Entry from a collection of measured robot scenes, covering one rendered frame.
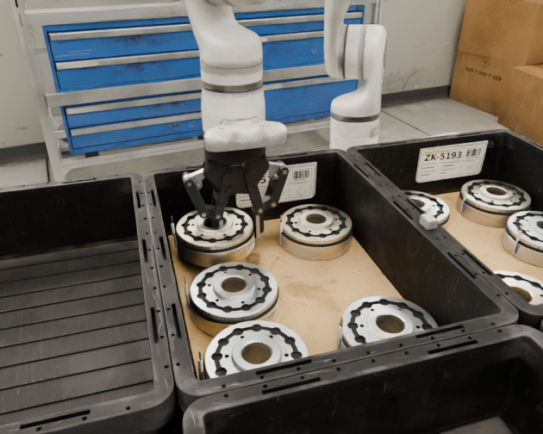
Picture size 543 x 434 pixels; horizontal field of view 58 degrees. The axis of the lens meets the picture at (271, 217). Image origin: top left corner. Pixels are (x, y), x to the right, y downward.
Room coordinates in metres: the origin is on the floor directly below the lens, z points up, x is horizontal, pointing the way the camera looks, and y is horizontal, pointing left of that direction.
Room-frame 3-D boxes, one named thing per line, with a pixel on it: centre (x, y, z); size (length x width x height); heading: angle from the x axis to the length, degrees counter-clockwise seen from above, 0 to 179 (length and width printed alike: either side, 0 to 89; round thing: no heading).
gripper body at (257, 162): (0.56, 0.04, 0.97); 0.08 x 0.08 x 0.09
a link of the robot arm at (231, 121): (0.54, 0.04, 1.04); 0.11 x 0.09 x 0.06; 17
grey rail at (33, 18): (2.41, 0.23, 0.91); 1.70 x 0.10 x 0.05; 114
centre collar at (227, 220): (0.55, 0.07, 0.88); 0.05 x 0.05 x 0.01
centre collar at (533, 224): (0.57, -0.38, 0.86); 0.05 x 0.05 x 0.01
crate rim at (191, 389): (0.47, -0.02, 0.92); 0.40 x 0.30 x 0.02; 16
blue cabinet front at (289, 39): (2.54, -0.15, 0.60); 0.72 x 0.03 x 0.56; 114
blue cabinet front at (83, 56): (2.22, 0.59, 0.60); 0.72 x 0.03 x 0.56; 114
